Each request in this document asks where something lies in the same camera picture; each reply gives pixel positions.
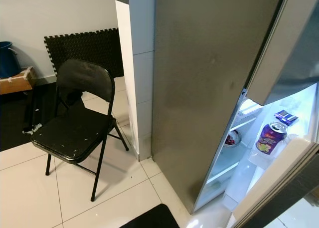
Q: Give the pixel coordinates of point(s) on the stainless steel fridge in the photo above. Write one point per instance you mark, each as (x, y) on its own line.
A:
(199, 88)

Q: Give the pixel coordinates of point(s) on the black gym floor mat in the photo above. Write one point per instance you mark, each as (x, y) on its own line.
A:
(12, 123)

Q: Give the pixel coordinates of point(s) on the taped cardboard box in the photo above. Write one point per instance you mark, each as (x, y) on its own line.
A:
(17, 83)

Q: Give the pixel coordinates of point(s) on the blue plastic bucket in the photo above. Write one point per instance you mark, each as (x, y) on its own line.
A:
(9, 61)

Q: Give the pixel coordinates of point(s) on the black folding chair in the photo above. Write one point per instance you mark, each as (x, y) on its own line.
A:
(75, 133)

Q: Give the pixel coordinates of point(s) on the black foam puzzle mat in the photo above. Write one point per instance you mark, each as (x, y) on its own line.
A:
(89, 48)

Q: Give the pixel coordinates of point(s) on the purple drink can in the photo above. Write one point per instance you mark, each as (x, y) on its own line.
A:
(270, 139)

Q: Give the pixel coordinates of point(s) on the small blue box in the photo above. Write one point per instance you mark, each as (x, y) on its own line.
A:
(285, 117)

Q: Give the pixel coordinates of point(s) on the black metal rack frame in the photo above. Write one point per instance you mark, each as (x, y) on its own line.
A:
(32, 129)

